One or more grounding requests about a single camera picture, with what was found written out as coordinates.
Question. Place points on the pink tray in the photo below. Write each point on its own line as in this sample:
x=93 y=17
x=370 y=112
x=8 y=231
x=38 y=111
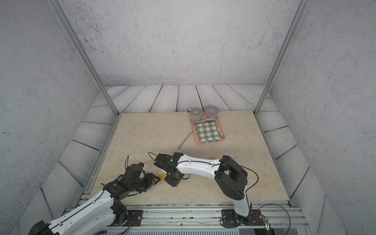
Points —
x=195 y=136

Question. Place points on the green checkered cloth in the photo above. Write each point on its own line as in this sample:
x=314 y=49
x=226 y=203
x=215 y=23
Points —
x=208 y=132

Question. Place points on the metal tongs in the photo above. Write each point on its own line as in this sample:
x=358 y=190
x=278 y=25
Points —
x=209 y=119

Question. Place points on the aluminium frame post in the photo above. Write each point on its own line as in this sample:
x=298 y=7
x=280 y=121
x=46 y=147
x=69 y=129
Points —
x=282 y=53
x=62 y=18

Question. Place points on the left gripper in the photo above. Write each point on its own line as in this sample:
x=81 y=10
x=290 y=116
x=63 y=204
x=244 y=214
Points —
x=151 y=181

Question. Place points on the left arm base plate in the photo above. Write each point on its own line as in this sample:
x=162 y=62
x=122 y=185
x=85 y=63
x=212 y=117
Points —
x=135 y=217

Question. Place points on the purple bowl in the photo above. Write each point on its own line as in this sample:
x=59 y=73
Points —
x=211 y=110

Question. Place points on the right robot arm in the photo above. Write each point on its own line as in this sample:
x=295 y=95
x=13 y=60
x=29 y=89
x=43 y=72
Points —
x=231 y=177

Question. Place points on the left aluminium frame post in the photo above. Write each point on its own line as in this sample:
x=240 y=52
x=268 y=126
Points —
x=62 y=18

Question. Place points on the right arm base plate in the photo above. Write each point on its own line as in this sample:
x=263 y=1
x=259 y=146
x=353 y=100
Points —
x=231 y=219

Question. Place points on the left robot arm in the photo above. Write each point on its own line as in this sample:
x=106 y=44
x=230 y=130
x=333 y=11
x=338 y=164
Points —
x=104 y=209

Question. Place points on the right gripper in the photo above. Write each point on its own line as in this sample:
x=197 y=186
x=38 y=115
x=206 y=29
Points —
x=173 y=184

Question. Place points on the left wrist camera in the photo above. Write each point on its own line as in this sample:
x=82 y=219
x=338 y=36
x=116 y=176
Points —
x=135 y=171

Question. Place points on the ribbed grey cup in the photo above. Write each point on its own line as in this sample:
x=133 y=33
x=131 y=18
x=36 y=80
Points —
x=195 y=114

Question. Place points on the aluminium front rail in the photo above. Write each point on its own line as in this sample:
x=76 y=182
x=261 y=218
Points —
x=279 y=219

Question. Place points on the right aluminium frame post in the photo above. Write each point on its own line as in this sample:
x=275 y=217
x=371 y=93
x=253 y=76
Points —
x=282 y=53

